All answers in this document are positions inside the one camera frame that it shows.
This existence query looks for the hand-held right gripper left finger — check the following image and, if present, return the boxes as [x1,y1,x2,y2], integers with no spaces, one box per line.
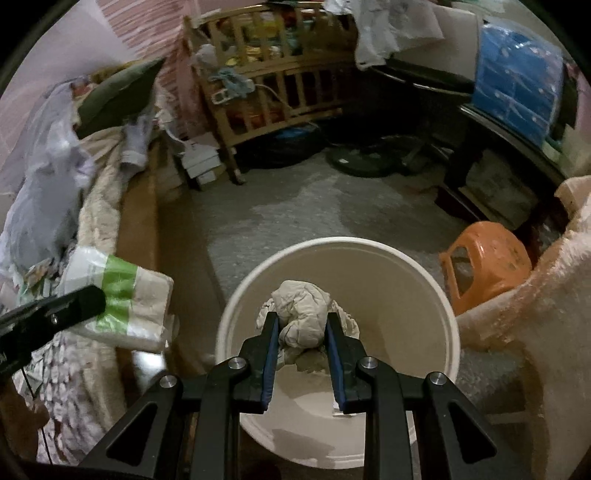
[78,311,282,480]

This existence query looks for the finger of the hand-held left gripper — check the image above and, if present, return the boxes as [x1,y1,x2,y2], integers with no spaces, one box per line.
[0,285,107,358]

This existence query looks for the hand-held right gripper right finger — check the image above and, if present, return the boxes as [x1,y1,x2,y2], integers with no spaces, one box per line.
[324,311,514,480]

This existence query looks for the white tissue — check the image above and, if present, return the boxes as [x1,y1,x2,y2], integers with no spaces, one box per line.
[256,279,361,371]

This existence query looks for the white plastic bucket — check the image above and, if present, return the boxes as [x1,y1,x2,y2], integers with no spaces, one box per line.
[215,236,461,470]

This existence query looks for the green and white plastic bag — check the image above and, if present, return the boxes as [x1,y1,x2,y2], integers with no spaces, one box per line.
[60,247,175,354]

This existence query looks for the beige fluffy blanket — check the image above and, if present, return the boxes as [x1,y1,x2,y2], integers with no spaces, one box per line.
[76,124,137,261]

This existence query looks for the grey garment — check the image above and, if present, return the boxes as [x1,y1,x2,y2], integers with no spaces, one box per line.
[0,83,100,273]

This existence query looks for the orange plastic stool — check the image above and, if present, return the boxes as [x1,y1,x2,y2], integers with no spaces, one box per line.
[438,220,533,315]

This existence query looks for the white cardboard boxes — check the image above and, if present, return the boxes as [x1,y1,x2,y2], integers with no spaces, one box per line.
[178,138,223,191]

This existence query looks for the black round fan base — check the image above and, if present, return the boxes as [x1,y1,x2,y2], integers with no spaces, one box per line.
[327,138,445,177]

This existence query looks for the black bag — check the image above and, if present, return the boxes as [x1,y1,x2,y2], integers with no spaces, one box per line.
[239,127,325,169]

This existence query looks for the cream fluffy throw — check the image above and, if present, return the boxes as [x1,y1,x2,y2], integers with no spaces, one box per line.
[455,175,591,480]

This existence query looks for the green pillow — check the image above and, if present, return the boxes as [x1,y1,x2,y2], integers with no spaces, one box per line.
[76,58,166,138]

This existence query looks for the wooden baby crib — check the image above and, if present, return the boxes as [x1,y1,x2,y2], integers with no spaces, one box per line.
[184,7,365,185]

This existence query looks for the black table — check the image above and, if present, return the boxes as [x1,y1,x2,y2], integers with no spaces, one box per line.
[369,60,591,232]

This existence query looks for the blue plastic package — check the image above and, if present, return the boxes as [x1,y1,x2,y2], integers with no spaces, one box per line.
[471,23,566,148]

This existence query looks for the white hanging plastic bag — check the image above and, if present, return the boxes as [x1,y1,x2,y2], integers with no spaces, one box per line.
[323,0,445,71]

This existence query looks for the wooden bed frame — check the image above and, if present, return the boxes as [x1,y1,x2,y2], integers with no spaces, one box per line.
[113,138,164,370]

